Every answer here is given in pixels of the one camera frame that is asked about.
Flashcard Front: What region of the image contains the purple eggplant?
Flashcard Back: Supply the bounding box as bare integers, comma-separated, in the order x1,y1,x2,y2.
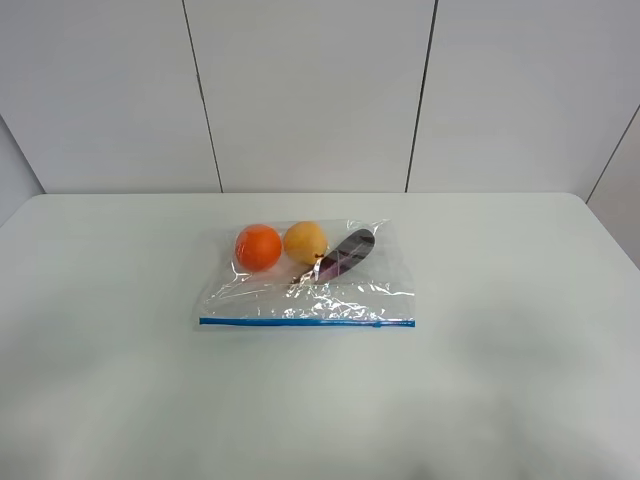
291,228,376,285

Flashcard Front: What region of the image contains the clear zip bag blue seal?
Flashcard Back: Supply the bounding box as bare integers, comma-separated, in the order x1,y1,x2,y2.
194,219,415,328

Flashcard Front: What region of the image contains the orange fruit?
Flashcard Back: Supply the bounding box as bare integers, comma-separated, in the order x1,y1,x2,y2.
235,224,282,272

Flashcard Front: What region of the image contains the yellow pear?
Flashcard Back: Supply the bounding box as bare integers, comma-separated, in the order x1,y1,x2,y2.
283,221,328,265

